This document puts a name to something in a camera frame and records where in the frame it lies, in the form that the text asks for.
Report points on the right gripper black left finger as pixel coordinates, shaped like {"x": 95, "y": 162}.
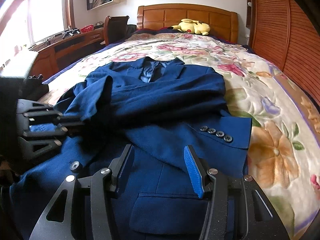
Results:
{"x": 81, "y": 208}

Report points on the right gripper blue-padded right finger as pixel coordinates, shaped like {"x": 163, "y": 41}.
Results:
{"x": 237, "y": 207}

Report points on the navy blue suit jacket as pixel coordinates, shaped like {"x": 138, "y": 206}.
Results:
{"x": 158, "y": 107}

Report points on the black folded clothes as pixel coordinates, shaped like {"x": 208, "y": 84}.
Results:
{"x": 34, "y": 88}

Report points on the floral bed blanket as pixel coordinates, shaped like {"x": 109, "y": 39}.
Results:
{"x": 284, "y": 154}

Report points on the wooden desk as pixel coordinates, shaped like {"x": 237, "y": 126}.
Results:
{"x": 58, "y": 56}

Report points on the black gadget on desk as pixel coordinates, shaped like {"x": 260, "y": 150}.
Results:
{"x": 70, "y": 32}

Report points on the red basket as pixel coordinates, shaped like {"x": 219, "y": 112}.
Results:
{"x": 87, "y": 28}

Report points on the window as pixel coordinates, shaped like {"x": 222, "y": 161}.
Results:
{"x": 28, "y": 23}

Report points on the wooden chair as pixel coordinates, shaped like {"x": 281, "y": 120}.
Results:
{"x": 115, "y": 28}

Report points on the wooden bed headboard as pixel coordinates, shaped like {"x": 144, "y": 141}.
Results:
{"x": 223, "y": 23}

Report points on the yellow Pikachu plush toy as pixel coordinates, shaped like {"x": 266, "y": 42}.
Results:
{"x": 192, "y": 27}

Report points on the wooden louvered wardrobe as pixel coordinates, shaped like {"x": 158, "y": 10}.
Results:
{"x": 282, "y": 33}

